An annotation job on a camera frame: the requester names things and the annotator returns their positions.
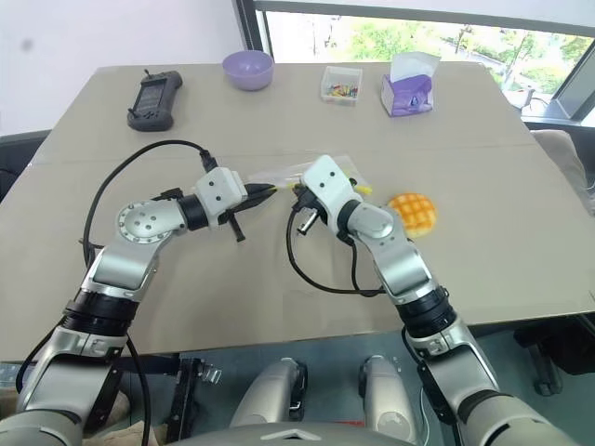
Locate clear box of coloured pins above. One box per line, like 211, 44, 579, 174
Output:
319, 65, 364, 106

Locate beige cloth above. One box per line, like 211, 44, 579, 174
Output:
106, 399, 162, 446

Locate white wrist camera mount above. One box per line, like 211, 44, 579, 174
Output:
300, 155, 364, 229
193, 167, 247, 230

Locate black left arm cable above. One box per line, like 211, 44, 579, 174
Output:
81, 139, 219, 280

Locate black metal stand frame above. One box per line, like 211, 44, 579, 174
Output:
166, 357, 205, 442

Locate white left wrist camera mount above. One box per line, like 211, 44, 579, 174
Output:
193, 167, 247, 230

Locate thin white cable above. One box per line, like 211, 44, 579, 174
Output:
419, 385, 433, 446

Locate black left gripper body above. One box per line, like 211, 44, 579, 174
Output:
218, 193, 258, 244

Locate beige cushion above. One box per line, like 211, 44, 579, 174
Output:
529, 128, 595, 210

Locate silver right robot leg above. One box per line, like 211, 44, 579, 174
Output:
360, 355, 417, 433

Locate silver robot leg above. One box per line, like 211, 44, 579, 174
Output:
360, 355, 417, 433
230, 357, 309, 428

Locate black table support clamp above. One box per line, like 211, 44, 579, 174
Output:
513, 320, 595, 396

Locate black handheld controller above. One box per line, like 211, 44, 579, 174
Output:
126, 69, 184, 133

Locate purple plastic bowl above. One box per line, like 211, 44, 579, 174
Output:
221, 49, 274, 92

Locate small white device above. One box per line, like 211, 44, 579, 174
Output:
504, 85, 536, 112

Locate black chair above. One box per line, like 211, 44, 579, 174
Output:
0, 129, 50, 205

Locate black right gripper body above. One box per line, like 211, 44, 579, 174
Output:
290, 183, 327, 239

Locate small metal bracket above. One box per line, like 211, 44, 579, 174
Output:
197, 357, 224, 385

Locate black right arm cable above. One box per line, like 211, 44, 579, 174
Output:
284, 206, 390, 297

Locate purple tissue pack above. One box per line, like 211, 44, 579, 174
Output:
380, 51, 442, 117

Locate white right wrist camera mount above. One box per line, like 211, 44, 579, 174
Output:
300, 155, 364, 229

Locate grey robot torso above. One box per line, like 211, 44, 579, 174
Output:
157, 420, 419, 446

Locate silver left robot leg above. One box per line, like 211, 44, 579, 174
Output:
230, 357, 309, 428

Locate clear yellow-zip plastic bag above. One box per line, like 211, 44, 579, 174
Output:
245, 153, 375, 196

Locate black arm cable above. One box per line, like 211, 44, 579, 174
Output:
81, 139, 219, 280
284, 206, 390, 297

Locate orange waffle bread snack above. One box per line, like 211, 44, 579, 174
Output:
387, 192, 438, 240

